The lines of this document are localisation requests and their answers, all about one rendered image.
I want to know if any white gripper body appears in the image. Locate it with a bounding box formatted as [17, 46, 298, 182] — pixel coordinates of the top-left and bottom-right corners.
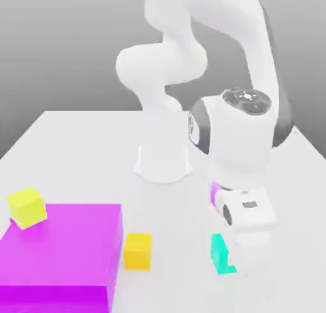
[229, 225, 273, 268]

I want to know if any small teal cube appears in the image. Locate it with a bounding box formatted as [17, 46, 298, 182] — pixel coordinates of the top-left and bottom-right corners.
[210, 233, 238, 276]

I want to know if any small purple cube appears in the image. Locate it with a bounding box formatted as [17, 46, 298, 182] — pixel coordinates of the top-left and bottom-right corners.
[209, 181, 223, 209]

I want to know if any small orange cube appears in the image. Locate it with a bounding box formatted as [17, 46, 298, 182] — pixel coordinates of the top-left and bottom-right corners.
[124, 232, 153, 271]

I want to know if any small yellow cube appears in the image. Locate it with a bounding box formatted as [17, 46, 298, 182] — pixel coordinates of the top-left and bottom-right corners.
[6, 186, 48, 230]

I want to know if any large magenta box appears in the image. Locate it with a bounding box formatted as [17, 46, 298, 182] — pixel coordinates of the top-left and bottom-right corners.
[0, 203, 124, 313]

